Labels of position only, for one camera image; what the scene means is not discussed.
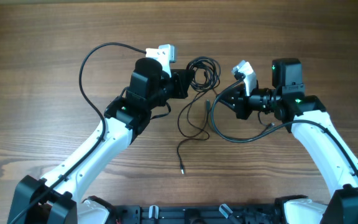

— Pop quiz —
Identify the black USB cable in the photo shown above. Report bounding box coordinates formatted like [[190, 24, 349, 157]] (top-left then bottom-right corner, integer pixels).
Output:
[[176, 56, 276, 175]]

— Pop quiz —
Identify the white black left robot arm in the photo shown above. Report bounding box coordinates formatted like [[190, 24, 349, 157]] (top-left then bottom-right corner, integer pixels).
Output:
[[7, 58, 195, 223]]

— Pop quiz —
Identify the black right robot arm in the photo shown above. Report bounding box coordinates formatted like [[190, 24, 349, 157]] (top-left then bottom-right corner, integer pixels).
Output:
[[215, 58, 358, 223]]

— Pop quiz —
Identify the black right camera cable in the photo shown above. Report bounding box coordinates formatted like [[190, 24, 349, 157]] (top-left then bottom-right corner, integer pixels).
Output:
[[210, 74, 358, 218]]

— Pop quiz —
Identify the black camera cable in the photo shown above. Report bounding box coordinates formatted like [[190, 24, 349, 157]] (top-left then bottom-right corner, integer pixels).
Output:
[[210, 74, 358, 218], [7, 42, 147, 224]]

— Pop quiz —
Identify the black left camera cable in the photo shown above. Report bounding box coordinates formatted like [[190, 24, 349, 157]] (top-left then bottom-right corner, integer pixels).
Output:
[[7, 42, 147, 224]]

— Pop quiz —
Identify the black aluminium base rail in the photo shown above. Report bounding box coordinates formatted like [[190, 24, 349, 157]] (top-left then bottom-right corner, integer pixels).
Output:
[[110, 203, 331, 224]]

